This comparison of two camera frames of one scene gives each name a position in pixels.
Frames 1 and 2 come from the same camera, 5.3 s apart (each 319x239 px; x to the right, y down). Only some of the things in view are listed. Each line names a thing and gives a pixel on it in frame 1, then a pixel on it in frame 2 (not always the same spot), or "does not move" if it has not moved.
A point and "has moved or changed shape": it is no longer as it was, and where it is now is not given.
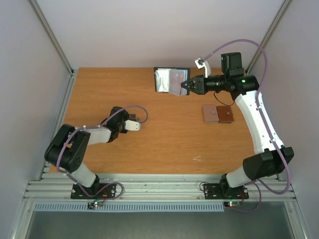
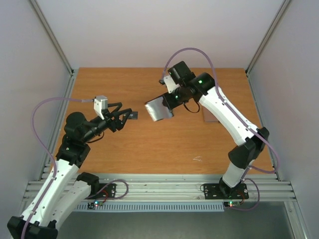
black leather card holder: [167, 80] has moved or changed shape
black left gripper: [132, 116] -> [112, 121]
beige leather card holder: [210, 113] does not move
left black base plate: [96, 190] does not move
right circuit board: [232, 203] does not move
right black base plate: [219, 191] does not move
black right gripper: [200, 85] -> [167, 101]
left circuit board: [96, 203] does not move
